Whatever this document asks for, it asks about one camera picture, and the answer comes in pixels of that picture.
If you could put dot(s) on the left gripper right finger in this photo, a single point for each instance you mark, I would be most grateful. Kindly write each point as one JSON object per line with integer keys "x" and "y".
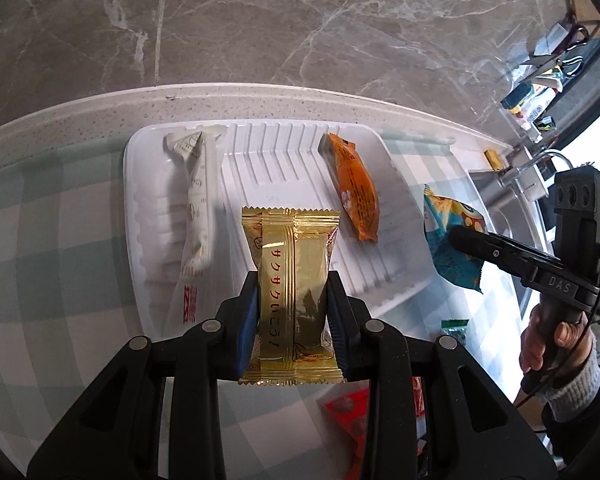
{"x": 372, "y": 350}

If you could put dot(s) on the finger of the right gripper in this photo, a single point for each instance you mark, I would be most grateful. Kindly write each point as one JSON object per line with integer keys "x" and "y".
{"x": 514, "y": 258}

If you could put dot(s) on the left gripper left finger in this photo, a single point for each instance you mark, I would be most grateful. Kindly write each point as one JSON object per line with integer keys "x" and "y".
{"x": 216, "y": 349}

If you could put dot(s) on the red chocolate ball bag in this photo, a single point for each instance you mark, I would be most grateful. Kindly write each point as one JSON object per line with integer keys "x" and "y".
{"x": 350, "y": 413}

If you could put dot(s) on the white paper snack packet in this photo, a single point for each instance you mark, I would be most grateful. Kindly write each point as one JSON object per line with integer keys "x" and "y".
{"x": 194, "y": 299}

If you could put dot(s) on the gold wafer snack packet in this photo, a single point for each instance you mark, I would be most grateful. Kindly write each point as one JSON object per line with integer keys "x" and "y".
{"x": 292, "y": 249}

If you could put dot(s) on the blue yellow snack bag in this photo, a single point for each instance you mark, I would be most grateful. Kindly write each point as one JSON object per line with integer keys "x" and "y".
{"x": 440, "y": 215}

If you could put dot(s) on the orange snack packet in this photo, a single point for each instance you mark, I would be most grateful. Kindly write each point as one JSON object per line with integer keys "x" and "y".
{"x": 353, "y": 184}

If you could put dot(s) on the grey sleeve right forearm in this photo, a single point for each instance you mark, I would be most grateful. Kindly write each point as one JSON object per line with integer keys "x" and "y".
{"x": 571, "y": 411}

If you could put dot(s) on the right hand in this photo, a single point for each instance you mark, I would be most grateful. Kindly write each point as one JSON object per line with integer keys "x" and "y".
{"x": 573, "y": 339}

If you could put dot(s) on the steel sink faucet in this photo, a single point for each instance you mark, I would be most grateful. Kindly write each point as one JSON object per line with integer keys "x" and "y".
{"x": 527, "y": 178}

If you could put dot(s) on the small green candy packet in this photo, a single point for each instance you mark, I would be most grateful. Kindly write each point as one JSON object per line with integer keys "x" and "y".
{"x": 456, "y": 328}

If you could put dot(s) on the yellow sponge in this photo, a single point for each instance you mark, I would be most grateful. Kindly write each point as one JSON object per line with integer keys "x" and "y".
{"x": 496, "y": 163}

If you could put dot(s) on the green white checkered tablecloth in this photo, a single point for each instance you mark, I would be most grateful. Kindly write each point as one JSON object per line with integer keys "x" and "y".
{"x": 67, "y": 306}

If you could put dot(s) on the white plastic tray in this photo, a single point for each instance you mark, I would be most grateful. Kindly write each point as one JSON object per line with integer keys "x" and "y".
{"x": 286, "y": 163}

